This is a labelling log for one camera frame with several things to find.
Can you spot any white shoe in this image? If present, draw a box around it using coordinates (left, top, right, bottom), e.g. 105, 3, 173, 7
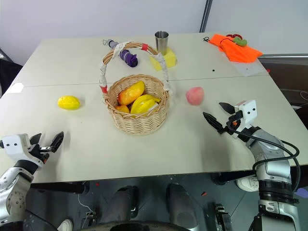
57, 218, 73, 231
236, 176, 260, 193

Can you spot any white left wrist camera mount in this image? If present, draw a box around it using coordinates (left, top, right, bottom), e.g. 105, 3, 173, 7
0, 134, 31, 157

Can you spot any small orange fruit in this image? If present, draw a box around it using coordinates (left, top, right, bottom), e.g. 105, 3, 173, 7
115, 104, 131, 114

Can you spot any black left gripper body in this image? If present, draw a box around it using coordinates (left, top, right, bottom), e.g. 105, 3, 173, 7
26, 143, 51, 167

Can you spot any pink peach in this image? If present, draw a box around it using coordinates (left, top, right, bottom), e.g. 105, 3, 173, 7
185, 86, 205, 106

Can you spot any steel cup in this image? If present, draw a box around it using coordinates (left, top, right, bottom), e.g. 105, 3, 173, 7
154, 30, 169, 56

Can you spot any black table frame bar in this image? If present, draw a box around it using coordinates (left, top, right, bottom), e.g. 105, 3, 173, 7
30, 181, 90, 195
211, 171, 256, 185

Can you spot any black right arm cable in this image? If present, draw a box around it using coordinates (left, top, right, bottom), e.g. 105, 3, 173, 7
230, 128, 302, 193

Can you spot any grey wall pillar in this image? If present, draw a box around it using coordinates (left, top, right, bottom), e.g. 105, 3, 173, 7
199, 0, 214, 33

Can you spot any wicker basket with handle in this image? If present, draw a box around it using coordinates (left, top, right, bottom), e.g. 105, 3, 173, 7
98, 41, 174, 136

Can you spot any yellow sponge block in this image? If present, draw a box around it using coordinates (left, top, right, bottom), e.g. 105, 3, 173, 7
149, 47, 178, 72

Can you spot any orange cloth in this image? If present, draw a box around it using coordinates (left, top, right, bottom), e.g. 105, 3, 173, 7
209, 34, 264, 63

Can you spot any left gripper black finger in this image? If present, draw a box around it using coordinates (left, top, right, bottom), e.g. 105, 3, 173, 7
30, 133, 42, 145
39, 131, 64, 153

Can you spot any black object beside table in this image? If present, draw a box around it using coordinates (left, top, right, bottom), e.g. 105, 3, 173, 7
0, 47, 24, 97

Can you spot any yellow star fruit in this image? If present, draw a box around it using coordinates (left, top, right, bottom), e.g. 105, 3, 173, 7
129, 94, 161, 115

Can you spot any orange yellow mango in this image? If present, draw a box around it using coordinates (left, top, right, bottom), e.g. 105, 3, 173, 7
117, 81, 146, 105

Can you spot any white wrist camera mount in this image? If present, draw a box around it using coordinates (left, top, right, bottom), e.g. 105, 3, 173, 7
0, 134, 31, 157
234, 99, 257, 132

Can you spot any dark rounded leg shape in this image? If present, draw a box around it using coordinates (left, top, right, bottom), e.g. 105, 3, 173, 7
167, 183, 205, 231
102, 185, 140, 225

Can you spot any green toy vegetable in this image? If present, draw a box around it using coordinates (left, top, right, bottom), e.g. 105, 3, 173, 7
231, 36, 248, 47

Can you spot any yellow lemon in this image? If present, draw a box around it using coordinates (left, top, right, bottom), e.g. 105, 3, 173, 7
57, 95, 81, 111

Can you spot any purple folded umbrella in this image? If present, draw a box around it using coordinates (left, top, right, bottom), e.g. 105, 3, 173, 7
107, 38, 139, 68

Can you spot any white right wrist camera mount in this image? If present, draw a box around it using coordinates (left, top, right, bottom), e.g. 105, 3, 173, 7
234, 99, 257, 132

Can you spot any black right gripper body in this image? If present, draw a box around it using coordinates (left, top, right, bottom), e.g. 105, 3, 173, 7
225, 109, 244, 135

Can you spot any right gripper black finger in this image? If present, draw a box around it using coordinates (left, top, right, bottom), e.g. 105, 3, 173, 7
218, 102, 235, 115
203, 111, 227, 135

